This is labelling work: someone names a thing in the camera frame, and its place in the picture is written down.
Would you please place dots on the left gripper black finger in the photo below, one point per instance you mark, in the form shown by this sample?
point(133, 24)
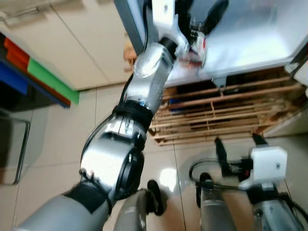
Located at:
point(214, 14)

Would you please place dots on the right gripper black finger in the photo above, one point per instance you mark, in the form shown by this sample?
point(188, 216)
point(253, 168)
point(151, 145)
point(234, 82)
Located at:
point(222, 156)
point(260, 142)

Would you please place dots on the red white snack packet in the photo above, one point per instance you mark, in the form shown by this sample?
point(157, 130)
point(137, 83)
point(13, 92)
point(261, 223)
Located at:
point(199, 48)

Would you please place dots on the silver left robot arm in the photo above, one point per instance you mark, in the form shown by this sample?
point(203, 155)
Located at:
point(110, 159)

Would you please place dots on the white fridge door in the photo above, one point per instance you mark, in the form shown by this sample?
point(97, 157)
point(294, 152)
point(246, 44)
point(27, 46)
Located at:
point(301, 72)

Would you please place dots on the wooden slat pallet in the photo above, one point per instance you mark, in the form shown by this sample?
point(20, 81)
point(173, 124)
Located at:
point(216, 110)

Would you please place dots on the grey right robot leg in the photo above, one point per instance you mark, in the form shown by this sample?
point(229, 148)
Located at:
point(216, 211)

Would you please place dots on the grey robot leg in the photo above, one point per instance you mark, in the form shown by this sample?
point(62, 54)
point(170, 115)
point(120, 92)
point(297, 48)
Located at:
point(132, 211)
point(216, 211)

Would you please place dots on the grey left robot leg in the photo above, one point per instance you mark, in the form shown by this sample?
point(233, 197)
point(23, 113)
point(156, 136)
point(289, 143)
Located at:
point(132, 211)

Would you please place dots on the beige cabinet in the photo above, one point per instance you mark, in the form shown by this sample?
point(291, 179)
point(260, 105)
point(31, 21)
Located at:
point(72, 43)

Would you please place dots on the red green blue panel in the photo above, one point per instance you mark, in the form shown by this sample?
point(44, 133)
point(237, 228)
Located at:
point(48, 79)

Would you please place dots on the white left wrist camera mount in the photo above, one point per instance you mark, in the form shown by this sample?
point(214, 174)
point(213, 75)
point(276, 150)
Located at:
point(163, 14)

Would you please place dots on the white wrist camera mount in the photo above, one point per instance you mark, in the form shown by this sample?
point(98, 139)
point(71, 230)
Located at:
point(163, 14)
point(264, 166)

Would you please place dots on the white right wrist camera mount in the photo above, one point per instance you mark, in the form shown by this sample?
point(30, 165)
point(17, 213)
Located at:
point(264, 166)

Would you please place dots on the metal tube frame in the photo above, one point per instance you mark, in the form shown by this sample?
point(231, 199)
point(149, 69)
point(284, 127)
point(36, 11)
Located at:
point(24, 144)

